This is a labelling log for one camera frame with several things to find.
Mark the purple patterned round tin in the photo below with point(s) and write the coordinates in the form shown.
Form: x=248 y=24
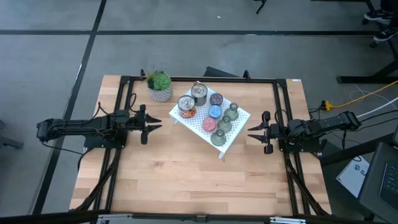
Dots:
x=216 y=99

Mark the black desk bar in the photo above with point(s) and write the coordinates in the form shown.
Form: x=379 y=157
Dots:
x=357 y=151

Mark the potted green succulent plant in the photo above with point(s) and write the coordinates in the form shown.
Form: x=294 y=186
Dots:
x=159 y=82

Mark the small black table camera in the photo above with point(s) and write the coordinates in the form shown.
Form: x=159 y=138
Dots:
x=201 y=218

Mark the black laptop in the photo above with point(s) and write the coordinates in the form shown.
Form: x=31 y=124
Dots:
x=373 y=186

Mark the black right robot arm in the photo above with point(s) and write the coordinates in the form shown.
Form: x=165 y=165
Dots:
x=326 y=124

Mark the person's foot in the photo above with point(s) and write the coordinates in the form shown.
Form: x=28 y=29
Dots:
x=385 y=34
x=377 y=15

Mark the dark chair base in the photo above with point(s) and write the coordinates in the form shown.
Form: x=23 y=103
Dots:
x=9 y=143

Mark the silver metal bracket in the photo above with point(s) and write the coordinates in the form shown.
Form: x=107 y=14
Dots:
x=287 y=220
x=115 y=217

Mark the black aluminium crossbeam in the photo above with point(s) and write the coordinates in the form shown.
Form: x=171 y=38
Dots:
x=46 y=217

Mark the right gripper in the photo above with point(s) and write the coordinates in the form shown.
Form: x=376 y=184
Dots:
x=273 y=135

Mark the white perforated shelf riser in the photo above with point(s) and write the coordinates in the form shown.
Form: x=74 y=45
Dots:
x=196 y=124

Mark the black aluminium table frame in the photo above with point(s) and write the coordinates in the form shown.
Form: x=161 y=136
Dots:
x=264 y=80

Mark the silver tin candle can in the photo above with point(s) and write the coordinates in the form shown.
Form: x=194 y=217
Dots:
x=186 y=104
x=199 y=91

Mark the black stand leg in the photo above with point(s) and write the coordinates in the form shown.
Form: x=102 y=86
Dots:
x=261 y=6

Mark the black box behind table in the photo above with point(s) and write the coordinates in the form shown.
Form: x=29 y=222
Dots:
x=214 y=72

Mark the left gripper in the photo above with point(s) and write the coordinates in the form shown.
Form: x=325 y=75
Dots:
x=133 y=121

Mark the black desk leg frame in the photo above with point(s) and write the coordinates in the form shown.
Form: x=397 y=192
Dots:
x=357 y=79

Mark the blue patterned round tin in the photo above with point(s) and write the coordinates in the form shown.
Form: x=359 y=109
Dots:
x=215 y=112

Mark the black chair caster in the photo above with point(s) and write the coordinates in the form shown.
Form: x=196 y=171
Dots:
x=373 y=44
x=365 y=21

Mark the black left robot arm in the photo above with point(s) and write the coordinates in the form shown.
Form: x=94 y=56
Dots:
x=87 y=126

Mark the white printed paper sheet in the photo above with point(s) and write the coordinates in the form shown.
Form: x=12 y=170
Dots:
x=353 y=179

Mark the pink patterned round tin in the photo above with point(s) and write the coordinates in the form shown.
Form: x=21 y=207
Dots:
x=209 y=124

